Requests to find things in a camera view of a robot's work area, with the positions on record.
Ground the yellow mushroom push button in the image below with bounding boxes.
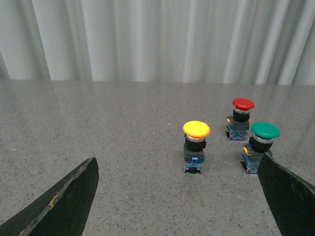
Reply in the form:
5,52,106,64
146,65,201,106
183,120,211,174

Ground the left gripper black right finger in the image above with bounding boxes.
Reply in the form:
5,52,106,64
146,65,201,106
257,153,315,236

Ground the red mushroom push button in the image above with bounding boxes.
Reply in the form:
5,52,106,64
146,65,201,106
226,98,255,141

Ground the white pleated curtain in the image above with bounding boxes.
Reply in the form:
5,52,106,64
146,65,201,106
0,0,315,85

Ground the green mushroom push button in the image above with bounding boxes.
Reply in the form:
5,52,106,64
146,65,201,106
241,122,281,174

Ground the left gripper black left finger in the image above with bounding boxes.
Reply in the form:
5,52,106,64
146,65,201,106
0,157,99,236

